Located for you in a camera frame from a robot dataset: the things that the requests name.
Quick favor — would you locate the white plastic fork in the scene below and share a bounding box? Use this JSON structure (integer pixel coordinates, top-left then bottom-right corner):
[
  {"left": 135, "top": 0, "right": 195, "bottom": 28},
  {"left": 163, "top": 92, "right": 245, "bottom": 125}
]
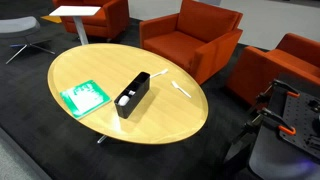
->
[
  {"left": 149, "top": 68, "right": 169, "bottom": 80},
  {"left": 171, "top": 80, "right": 193, "bottom": 99}
]

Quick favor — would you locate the black cutlery holder box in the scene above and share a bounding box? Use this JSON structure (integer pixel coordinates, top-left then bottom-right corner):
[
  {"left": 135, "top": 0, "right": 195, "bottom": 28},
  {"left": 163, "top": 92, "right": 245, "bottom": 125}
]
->
[{"left": 113, "top": 71, "right": 151, "bottom": 120}]

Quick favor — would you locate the white plastic spoon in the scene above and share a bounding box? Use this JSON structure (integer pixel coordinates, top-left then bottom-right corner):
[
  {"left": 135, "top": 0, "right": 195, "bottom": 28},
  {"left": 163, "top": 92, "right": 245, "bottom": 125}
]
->
[{"left": 117, "top": 89, "right": 137, "bottom": 107}]

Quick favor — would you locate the orange armchair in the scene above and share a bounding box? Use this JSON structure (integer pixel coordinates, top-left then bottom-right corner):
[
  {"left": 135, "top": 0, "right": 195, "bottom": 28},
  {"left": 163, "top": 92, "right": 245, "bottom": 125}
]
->
[
  {"left": 139, "top": 0, "right": 244, "bottom": 86},
  {"left": 226, "top": 32, "right": 320, "bottom": 107},
  {"left": 52, "top": 0, "right": 130, "bottom": 41}
]

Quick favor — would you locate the oval wooden table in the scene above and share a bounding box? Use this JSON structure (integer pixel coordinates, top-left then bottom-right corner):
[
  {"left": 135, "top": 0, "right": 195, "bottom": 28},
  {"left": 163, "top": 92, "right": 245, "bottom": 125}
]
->
[{"left": 46, "top": 42, "right": 210, "bottom": 145}]

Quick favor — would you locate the green and white book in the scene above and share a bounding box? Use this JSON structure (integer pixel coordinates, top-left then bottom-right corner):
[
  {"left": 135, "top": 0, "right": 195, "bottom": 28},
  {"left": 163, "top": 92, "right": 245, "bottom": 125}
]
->
[{"left": 59, "top": 79, "right": 112, "bottom": 120}]

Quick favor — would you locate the white side table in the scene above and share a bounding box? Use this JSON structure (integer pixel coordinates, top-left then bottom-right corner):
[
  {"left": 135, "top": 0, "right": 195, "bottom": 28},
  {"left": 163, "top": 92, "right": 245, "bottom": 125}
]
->
[{"left": 48, "top": 5, "right": 102, "bottom": 46}]

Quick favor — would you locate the black robot cart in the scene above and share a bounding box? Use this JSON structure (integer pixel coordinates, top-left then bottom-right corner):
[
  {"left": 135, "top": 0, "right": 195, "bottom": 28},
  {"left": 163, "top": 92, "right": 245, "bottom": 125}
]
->
[{"left": 223, "top": 73, "right": 320, "bottom": 180}]

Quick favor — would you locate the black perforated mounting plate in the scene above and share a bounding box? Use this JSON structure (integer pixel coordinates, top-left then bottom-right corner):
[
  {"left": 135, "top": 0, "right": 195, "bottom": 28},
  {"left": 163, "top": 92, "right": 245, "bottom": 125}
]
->
[{"left": 279, "top": 91, "right": 320, "bottom": 160}]

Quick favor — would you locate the grey lounge chair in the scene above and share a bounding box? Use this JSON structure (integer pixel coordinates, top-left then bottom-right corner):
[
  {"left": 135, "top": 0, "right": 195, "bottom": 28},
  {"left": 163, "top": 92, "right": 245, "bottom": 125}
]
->
[{"left": 0, "top": 15, "right": 56, "bottom": 65}]

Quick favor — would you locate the black clamp orange handle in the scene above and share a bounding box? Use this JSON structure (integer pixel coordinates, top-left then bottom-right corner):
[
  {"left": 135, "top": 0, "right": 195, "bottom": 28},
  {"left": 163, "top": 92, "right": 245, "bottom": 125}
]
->
[
  {"left": 243, "top": 107, "right": 297, "bottom": 136},
  {"left": 254, "top": 79, "right": 301, "bottom": 104}
]

